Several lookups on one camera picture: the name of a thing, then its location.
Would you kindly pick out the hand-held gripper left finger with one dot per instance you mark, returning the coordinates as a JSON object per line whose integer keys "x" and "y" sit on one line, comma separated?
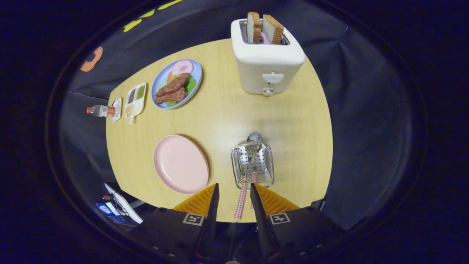
{"x": 210, "y": 220}

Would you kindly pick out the pink round plate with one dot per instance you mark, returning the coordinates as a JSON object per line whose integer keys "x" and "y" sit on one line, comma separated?
{"x": 179, "y": 165}

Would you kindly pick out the white flat device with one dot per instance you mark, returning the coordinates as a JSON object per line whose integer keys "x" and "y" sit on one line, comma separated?
{"x": 126, "y": 208}

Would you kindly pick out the brown grilled meat strip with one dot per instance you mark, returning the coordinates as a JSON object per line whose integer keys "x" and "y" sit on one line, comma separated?
{"x": 172, "y": 96}
{"x": 174, "y": 84}

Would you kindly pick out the white toaster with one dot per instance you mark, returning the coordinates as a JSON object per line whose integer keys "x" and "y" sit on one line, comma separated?
{"x": 267, "y": 58}

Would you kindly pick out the toast bread slice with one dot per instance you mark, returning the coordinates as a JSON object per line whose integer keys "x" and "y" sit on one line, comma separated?
{"x": 253, "y": 27}
{"x": 273, "y": 29}

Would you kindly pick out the white divided condiment tray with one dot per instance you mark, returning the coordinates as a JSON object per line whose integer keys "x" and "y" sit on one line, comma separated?
{"x": 134, "y": 106}

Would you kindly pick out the black backdrop cloth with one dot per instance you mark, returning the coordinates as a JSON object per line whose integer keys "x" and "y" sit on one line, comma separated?
{"x": 366, "y": 128}

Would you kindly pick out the pink ham slice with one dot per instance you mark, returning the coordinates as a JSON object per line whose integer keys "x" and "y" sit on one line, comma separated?
{"x": 182, "y": 67}

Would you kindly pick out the green lettuce leaf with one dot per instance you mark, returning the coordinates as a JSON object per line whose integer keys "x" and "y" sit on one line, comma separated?
{"x": 190, "y": 85}

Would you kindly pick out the blue packet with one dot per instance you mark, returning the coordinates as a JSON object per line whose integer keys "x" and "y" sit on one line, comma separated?
{"x": 107, "y": 210}

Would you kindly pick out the clear plastic bottle red label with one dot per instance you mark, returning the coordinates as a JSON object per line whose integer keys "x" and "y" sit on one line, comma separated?
{"x": 99, "y": 111}

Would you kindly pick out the white square coaster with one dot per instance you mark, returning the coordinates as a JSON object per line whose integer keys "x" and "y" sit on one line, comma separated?
{"x": 117, "y": 110}

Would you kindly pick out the blue round plate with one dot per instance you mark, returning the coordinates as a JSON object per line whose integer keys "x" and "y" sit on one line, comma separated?
{"x": 198, "y": 71}

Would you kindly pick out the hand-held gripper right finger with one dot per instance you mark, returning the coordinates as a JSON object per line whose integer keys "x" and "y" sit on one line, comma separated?
{"x": 264, "y": 223}

